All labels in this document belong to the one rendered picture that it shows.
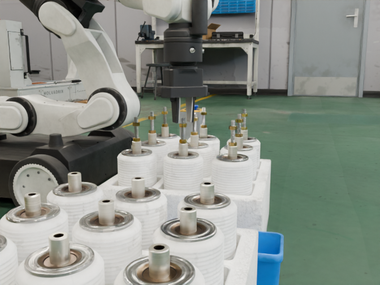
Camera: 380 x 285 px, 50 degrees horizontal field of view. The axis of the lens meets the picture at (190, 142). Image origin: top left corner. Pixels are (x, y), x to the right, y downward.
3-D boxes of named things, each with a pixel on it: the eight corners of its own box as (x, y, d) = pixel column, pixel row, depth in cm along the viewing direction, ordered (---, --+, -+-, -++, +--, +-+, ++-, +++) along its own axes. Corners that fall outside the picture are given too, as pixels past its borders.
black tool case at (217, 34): (213, 40, 571) (213, 33, 569) (243, 40, 566) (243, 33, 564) (211, 39, 538) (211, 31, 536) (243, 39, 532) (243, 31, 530)
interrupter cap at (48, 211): (-6, 223, 57) (-7, 217, 57) (27, 204, 65) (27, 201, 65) (40, 228, 56) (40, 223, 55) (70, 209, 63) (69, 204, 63)
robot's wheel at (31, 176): (10, 218, 125) (4, 155, 121) (21, 212, 130) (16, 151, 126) (67, 225, 120) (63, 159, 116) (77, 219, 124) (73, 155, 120)
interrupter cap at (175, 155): (188, 162, 93) (188, 159, 92) (161, 158, 96) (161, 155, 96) (204, 155, 99) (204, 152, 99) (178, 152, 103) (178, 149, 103)
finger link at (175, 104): (174, 121, 97) (174, 95, 95) (180, 123, 94) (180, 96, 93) (168, 122, 96) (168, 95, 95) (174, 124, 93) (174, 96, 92)
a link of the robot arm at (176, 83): (196, 94, 102) (197, 44, 99) (217, 96, 93) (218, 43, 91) (150, 95, 96) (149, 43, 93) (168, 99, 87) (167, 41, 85)
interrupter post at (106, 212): (95, 225, 56) (94, 203, 56) (103, 219, 59) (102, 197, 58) (111, 227, 56) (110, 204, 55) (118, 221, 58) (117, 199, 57)
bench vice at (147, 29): (146, 42, 573) (146, 24, 568) (158, 42, 568) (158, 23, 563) (134, 40, 534) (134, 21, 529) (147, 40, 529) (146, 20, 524)
